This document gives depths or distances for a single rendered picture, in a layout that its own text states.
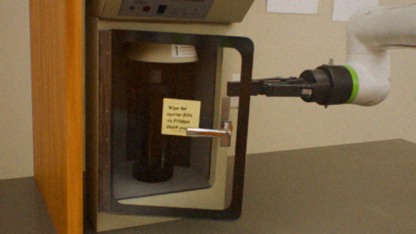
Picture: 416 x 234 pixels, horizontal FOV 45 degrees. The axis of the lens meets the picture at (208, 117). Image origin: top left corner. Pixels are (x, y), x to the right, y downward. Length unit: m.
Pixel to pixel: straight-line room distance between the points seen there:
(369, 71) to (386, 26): 0.14
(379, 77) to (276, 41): 0.61
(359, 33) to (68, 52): 0.65
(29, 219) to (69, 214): 0.23
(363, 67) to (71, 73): 0.66
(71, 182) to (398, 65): 1.49
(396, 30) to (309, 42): 0.78
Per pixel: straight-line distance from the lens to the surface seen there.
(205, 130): 0.99
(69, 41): 0.95
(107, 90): 1.05
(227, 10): 1.10
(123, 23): 1.06
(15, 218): 1.26
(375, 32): 1.16
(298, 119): 1.87
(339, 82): 1.16
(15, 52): 1.46
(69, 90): 0.96
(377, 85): 1.22
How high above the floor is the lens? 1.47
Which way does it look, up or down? 14 degrees down
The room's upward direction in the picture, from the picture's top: 3 degrees clockwise
